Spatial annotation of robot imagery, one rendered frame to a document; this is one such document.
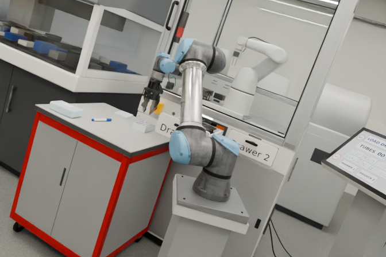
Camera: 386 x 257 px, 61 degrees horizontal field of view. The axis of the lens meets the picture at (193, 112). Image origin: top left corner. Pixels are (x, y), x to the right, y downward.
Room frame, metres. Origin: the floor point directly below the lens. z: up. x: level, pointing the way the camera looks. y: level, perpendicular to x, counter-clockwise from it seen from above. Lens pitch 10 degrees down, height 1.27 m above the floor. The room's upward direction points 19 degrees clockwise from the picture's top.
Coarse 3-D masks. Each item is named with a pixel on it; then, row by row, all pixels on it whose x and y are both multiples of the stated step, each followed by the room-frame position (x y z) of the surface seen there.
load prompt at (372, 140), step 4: (368, 136) 1.69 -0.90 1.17; (372, 136) 1.68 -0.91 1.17; (364, 140) 1.68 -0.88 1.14; (368, 140) 1.66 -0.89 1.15; (372, 140) 1.65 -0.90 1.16; (376, 140) 1.64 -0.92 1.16; (380, 140) 1.63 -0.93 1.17; (372, 144) 1.63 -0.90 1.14; (376, 144) 1.62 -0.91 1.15; (380, 144) 1.61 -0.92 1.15; (384, 144) 1.60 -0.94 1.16; (380, 148) 1.59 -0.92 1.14; (384, 148) 1.58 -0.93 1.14
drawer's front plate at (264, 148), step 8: (232, 136) 1.88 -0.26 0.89; (240, 136) 1.86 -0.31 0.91; (248, 136) 1.86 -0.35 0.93; (240, 144) 1.86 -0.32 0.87; (248, 144) 1.84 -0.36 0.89; (264, 144) 1.81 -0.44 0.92; (240, 152) 1.85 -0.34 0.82; (248, 152) 1.83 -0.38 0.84; (264, 152) 1.81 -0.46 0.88; (272, 152) 1.79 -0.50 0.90; (264, 160) 1.80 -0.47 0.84; (272, 160) 1.79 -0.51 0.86
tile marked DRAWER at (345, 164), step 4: (344, 160) 1.61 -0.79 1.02; (340, 164) 1.60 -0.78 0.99; (344, 164) 1.59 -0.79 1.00; (348, 164) 1.58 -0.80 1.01; (352, 164) 1.57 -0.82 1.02; (344, 168) 1.57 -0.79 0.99; (348, 168) 1.56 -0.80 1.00; (352, 168) 1.55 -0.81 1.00; (356, 168) 1.54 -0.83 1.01; (352, 172) 1.53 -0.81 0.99
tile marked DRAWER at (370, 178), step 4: (360, 172) 1.51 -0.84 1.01; (364, 172) 1.50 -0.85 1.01; (368, 172) 1.49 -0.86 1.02; (360, 176) 1.49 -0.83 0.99; (364, 176) 1.48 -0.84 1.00; (368, 176) 1.47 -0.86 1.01; (372, 176) 1.46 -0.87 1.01; (376, 176) 1.45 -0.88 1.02; (368, 180) 1.45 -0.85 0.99; (372, 180) 1.44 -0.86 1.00; (376, 180) 1.43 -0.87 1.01
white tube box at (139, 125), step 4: (140, 120) 1.89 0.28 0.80; (136, 124) 1.80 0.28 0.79; (140, 124) 1.80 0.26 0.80; (144, 124) 1.84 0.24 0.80; (152, 124) 1.90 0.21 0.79; (136, 128) 1.80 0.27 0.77; (140, 128) 1.80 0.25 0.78; (144, 128) 1.79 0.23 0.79; (148, 128) 1.83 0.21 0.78; (152, 128) 1.89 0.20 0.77; (144, 132) 1.79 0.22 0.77
